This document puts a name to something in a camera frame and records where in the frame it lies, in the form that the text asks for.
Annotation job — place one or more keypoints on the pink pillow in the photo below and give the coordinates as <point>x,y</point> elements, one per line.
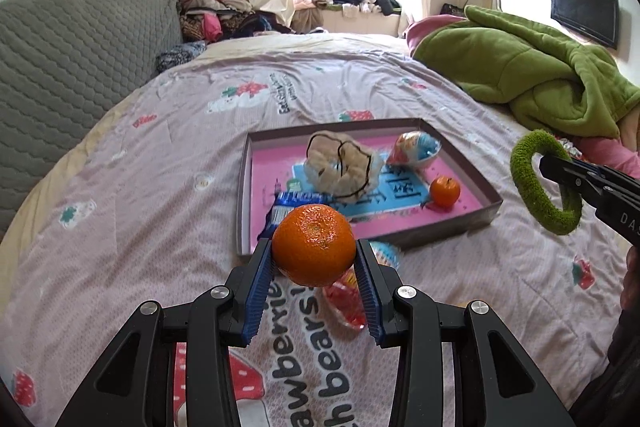
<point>425,32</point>

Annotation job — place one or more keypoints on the grey quilted headboard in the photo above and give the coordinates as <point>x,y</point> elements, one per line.
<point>60,67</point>

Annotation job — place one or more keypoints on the shallow cardboard box pink bottom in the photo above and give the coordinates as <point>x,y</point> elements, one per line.
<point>270,167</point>

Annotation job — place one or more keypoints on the clear bag of pastries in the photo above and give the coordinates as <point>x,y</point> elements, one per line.
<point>345,167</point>

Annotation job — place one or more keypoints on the green fleece blanket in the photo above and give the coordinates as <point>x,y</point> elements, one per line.
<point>525,57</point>

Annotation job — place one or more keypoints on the orange mandarin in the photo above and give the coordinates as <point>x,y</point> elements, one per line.
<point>445,192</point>
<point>312,242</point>

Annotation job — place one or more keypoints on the white red snack bag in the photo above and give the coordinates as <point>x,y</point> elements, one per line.
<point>412,149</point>

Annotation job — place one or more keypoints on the blue striped snack packet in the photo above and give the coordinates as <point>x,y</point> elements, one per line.
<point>387,254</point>

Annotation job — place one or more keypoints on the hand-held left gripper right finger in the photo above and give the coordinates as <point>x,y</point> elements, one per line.
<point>367,302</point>

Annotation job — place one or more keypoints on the strawberry printed bed sheet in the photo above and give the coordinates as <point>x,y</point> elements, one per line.
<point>150,207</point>

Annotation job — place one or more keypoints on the black wall television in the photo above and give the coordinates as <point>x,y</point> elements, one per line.
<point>585,9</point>

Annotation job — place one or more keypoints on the dark patterned cloth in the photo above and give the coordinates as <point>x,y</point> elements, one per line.
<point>180,56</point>

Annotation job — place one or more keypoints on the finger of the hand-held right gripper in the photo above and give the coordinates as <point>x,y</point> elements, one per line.
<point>575,169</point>
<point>592,197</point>

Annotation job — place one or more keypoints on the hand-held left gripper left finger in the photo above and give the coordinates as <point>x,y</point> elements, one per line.
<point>257,302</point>

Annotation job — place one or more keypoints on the red snack packet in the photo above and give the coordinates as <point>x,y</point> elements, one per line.
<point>345,302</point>

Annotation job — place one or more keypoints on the pile of clothes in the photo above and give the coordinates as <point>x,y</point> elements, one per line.
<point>220,9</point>

